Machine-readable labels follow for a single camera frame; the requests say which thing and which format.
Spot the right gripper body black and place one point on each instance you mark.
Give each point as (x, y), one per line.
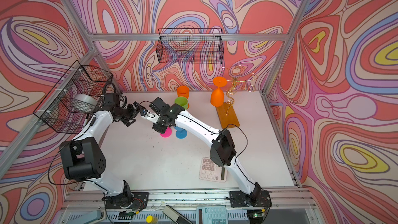
(161, 125)

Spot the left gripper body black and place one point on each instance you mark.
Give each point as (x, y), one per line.
(129, 112)

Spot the magenta wine glass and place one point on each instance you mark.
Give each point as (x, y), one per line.
(167, 133)

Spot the green wine glass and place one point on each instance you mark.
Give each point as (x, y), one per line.
(182, 101)

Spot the blue wine glass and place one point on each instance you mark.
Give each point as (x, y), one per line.
(180, 133)

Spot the orange wine glass front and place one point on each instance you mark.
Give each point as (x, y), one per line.
(183, 91)

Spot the orange wine glass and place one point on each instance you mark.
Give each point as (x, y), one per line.
(183, 91)
(217, 96)

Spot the gold wire rack wooden base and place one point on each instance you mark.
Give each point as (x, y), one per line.
(237, 82)

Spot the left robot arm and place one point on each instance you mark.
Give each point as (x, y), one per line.
(82, 158)

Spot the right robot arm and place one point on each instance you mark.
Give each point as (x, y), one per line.
(220, 142)

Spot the silver tape roll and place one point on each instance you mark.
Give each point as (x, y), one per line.
(86, 99)

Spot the pink calculator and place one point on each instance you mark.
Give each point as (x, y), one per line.
(209, 171)

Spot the black phone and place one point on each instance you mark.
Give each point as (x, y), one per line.
(175, 216)

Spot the teal calculator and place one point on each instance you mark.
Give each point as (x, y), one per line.
(211, 215)

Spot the black wire basket left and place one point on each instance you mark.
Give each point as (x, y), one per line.
(60, 111)

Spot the black wire basket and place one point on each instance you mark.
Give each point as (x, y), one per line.
(190, 45)
(60, 111)

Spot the black wire basket back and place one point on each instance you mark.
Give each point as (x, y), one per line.
(190, 45)

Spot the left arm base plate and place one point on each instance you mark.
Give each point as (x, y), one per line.
(135, 201)

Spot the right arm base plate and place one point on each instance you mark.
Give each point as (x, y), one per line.
(240, 199)

